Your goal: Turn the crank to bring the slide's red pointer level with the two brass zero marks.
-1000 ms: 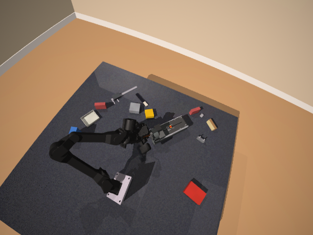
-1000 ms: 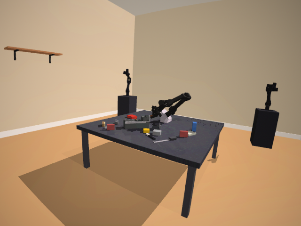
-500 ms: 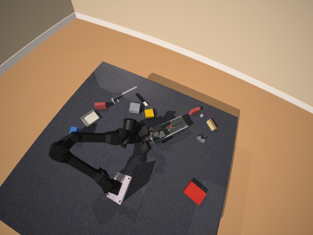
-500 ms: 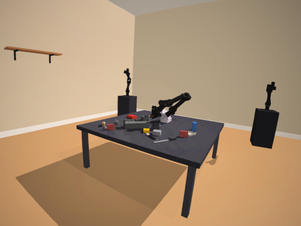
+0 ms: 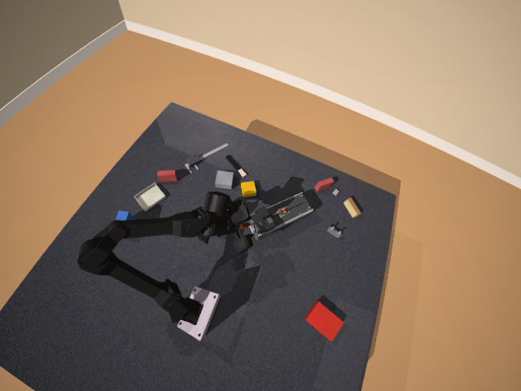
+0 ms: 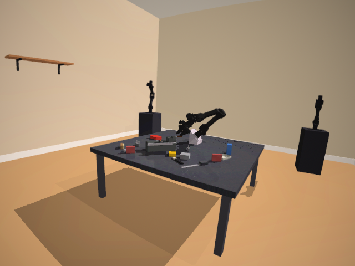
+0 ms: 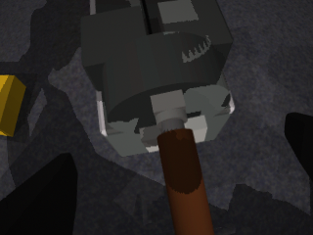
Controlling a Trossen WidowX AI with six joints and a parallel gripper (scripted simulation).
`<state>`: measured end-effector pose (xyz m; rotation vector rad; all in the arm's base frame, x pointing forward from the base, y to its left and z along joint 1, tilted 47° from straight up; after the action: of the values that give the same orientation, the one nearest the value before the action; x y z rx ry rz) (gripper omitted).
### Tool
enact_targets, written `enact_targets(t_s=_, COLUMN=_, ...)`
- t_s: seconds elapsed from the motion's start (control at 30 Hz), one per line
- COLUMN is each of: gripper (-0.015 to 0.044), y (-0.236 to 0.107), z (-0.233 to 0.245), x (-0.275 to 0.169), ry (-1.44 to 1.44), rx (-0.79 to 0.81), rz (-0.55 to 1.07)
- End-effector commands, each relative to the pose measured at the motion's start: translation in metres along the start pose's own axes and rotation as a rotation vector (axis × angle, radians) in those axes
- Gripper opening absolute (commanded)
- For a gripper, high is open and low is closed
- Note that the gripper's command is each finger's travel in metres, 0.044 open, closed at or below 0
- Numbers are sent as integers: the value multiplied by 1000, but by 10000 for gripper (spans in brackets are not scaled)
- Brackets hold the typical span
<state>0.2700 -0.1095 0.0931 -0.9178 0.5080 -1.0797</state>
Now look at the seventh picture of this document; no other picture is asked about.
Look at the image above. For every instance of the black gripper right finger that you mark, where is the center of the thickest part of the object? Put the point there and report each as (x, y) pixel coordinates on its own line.
(299, 132)

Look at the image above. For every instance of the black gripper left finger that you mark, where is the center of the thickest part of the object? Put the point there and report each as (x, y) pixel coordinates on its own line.
(45, 203)

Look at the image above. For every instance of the yellow cube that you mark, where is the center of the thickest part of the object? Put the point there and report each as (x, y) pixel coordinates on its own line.
(11, 97)

